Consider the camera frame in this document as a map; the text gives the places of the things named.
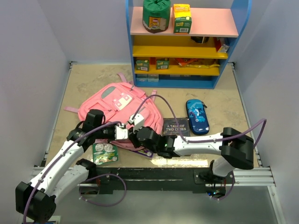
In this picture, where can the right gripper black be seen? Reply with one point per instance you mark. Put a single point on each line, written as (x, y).
(133, 136)

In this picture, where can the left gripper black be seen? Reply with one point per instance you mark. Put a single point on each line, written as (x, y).
(113, 127)

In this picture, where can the pink student backpack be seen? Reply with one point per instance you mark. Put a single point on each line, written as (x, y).
(119, 101)

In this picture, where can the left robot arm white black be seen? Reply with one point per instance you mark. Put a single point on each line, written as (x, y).
(38, 198)

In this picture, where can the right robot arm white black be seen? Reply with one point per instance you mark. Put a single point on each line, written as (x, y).
(235, 149)

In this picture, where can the purple coin book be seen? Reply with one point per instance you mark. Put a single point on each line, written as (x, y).
(145, 153)

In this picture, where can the green coin book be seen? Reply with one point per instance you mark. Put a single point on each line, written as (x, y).
(104, 153)

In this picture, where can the Tale of Two Cities book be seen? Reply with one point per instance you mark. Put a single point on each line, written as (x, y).
(170, 127)

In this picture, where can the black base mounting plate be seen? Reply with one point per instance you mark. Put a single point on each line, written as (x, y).
(107, 184)

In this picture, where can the blue dinosaur pencil case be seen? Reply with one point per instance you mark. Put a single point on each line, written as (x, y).
(197, 116)

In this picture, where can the green box left lower shelf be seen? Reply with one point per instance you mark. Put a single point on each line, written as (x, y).
(142, 64)

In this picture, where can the green box right lower shelf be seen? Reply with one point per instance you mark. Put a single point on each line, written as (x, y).
(162, 63)

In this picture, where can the blue kids shelf unit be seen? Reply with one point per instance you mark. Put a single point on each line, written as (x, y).
(209, 22)

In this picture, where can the yellow snack packet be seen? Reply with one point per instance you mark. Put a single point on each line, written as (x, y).
(202, 66)

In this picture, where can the orange snack packet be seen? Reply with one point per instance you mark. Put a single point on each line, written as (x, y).
(183, 62)

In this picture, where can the black object middle shelf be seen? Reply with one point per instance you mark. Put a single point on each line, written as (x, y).
(200, 39)

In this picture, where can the red white box on shelf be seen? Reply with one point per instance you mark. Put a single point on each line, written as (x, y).
(221, 44)

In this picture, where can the green cylindrical package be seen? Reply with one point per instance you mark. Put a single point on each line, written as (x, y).
(156, 15)

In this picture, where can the yellow green box top shelf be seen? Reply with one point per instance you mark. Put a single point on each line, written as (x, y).
(182, 18)

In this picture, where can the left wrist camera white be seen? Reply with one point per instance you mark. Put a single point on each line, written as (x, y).
(121, 132)

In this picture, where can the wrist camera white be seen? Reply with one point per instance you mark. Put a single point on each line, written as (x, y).
(137, 121)
(121, 132)

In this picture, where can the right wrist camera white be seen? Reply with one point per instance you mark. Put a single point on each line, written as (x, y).
(137, 121)

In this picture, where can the aluminium frame rail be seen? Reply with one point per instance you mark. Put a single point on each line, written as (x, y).
(254, 177)

